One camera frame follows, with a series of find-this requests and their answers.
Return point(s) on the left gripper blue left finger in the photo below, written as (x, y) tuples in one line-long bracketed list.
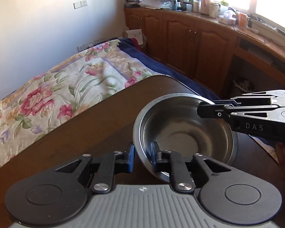
[(108, 166)]

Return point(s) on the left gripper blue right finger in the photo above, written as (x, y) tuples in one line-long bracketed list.
[(172, 163)]

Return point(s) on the medium steel bowl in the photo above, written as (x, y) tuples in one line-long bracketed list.
[(172, 121)]

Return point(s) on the wooden low cabinet row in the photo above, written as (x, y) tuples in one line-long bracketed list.
[(209, 52)]

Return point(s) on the floral quilted bed cover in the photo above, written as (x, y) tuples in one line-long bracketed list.
[(68, 89)]

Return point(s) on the dark blue bed blanket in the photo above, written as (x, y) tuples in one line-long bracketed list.
[(131, 47)]

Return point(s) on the white wall socket strip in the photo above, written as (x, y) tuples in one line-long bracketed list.
[(89, 44)]

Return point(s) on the white wall switch panel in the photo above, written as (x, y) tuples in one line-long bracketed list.
[(80, 4)]

